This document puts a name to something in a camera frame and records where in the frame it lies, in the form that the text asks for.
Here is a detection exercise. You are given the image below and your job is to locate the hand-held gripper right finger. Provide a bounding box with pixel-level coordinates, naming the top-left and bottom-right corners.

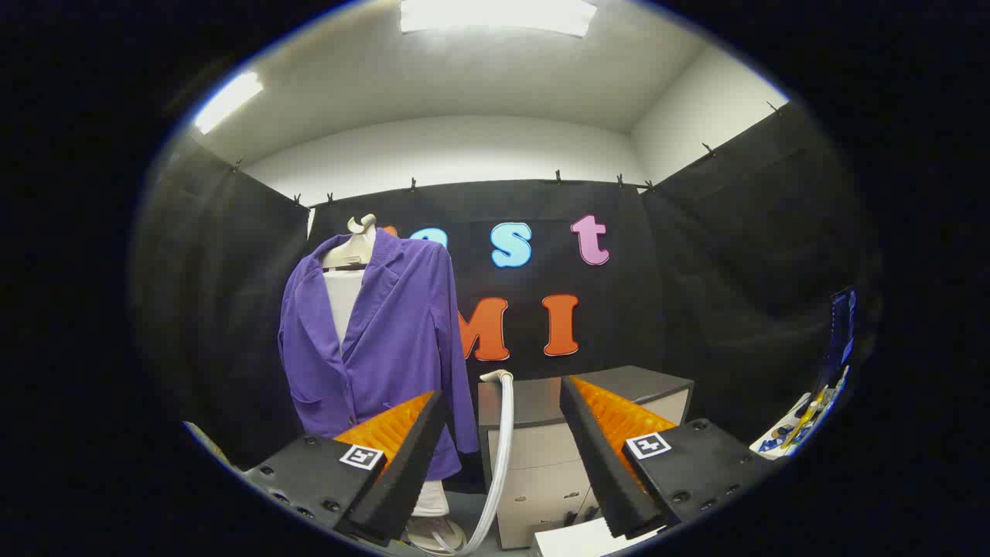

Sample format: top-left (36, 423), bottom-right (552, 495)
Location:
top-left (558, 375), bottom-right (782, 540)

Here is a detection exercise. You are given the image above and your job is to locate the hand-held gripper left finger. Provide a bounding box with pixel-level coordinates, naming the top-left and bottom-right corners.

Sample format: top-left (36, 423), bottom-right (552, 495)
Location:
top-left (242, 389), bottom-right (451, 548)

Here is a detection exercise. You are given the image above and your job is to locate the grey steamer hose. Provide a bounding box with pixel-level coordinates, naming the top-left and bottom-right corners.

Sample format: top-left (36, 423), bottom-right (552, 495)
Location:
top-left (422, 378), bottom-right (516, 556)

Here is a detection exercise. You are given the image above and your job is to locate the purple corduroy jacket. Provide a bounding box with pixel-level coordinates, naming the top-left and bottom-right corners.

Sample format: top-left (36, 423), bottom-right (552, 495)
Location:
top-left (278, 227), bottom-right (480, 482)

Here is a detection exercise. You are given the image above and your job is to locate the beige clothes hanger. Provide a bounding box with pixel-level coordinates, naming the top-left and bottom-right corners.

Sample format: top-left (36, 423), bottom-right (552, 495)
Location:
top-left (320, 214), bottom-right (378, 272)

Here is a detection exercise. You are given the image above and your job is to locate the white cabinet with grey top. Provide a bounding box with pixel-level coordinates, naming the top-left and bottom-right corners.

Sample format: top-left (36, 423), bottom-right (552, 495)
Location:
top-left (477, 365), bottom-right (695, 550)

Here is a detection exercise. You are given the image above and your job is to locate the white paper sheet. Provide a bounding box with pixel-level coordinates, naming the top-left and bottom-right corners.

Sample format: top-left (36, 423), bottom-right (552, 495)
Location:
top-left (530, 517), bottom-right (666, 557)

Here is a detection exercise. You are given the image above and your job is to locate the yellow tool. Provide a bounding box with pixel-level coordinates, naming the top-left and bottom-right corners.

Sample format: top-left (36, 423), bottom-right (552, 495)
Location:
top-left (781, 391), bottom-right (824, 449)

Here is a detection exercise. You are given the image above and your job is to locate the dark computer monitor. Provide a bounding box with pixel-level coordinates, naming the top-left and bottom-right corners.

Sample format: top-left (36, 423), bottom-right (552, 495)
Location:
top-left (824, 286), bottom-right (859, 388)

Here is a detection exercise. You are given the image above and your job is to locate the narrow ceiling light strip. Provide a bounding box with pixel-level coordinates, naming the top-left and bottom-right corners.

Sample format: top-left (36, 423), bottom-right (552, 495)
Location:
top-left (193, 72), bottom-right (265, 135)

